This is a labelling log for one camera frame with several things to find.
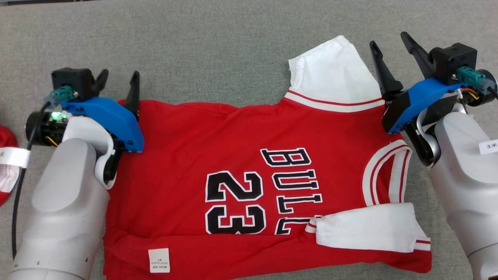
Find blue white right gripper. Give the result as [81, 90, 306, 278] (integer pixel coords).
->
[369, 32, 498, 135]

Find teal left camera connector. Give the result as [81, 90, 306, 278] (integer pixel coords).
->
[43, 86, 79, 108]

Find white right cable label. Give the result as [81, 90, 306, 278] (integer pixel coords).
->
[479, 139, 498, 156]

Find red shorts with white stripe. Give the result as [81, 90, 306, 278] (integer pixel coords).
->
[0, 124, 21, 207]

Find red basketball jersey number 23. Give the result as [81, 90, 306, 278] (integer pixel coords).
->
[102, 35, 433, 279]

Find white left cable label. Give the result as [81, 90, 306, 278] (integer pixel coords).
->
[0, 147, 31, 169]

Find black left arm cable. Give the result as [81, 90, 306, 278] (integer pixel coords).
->
[11, 100, 52, 261]

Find white cable label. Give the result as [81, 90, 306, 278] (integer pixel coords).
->
[0, 147, 31, 169]
[479, 139, 498, 156]

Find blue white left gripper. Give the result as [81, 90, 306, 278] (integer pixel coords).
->
[25, 69, 145, 153]

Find teal camera connector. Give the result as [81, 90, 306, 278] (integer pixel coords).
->
[43, 86, 79, 108]
[457, 66, 491, 93]

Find teal right camera connector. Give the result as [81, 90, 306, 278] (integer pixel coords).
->
[457, 66, 491, 93]

